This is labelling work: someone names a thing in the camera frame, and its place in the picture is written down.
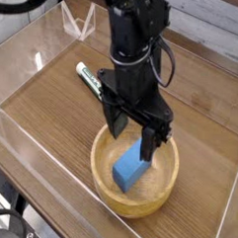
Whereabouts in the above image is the green white marker pen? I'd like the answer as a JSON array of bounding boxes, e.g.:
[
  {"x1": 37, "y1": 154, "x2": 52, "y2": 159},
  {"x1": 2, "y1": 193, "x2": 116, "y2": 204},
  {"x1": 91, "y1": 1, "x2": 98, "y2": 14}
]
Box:
[{"x1": 76, "y1": 61, "x2": 102, "y2": 99}]

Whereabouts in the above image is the black metal table frame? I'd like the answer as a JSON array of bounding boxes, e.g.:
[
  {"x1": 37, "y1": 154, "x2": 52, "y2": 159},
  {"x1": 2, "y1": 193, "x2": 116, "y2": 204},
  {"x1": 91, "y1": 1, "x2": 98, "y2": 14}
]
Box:
[{"x1": 0, "y1": 171, "x2": 41, "y2": 238}]

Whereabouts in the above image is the black cable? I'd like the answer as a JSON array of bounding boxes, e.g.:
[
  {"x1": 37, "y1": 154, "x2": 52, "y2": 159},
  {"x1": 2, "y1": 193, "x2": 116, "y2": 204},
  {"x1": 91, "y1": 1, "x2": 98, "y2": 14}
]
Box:
[{"x1": 0, "y1": 207, "x2": 29, "y2": 238}]

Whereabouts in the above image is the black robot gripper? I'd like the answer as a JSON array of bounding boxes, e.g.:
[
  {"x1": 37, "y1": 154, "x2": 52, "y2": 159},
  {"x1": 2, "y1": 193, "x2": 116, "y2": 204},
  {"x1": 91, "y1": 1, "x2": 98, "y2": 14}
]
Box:
[{"x1": 98, "y1": 38, "x2": 176, "y2": 162}]

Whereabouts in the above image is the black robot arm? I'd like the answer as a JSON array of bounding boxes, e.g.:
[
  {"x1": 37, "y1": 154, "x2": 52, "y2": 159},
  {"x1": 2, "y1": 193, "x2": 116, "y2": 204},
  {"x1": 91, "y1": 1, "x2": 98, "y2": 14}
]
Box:
[{"x1": 98, "y1": 0, "x2": 175, "y2": 161}]

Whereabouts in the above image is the blue foam block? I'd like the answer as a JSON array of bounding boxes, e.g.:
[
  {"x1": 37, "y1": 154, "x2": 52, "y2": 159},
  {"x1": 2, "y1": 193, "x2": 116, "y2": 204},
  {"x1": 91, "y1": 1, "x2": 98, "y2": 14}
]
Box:
[{"x1": 112, "y1": 139, "x2": 151, "y2": 194}]

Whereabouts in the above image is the clear acrylic tray wall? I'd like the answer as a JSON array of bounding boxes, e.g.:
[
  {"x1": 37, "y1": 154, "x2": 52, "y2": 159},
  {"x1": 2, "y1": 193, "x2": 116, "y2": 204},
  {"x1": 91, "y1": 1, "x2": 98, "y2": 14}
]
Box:
[{"x1": 0, "y1": 0, "x2": 238, "y2": 238}]

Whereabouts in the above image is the brown wooden bowl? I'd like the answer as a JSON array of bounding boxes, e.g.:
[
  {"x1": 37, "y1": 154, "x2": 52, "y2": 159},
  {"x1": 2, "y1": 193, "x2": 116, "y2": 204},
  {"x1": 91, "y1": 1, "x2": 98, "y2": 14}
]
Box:
[{"x1": 90, "y1": 123, "x2": 180, "y2": 219}]

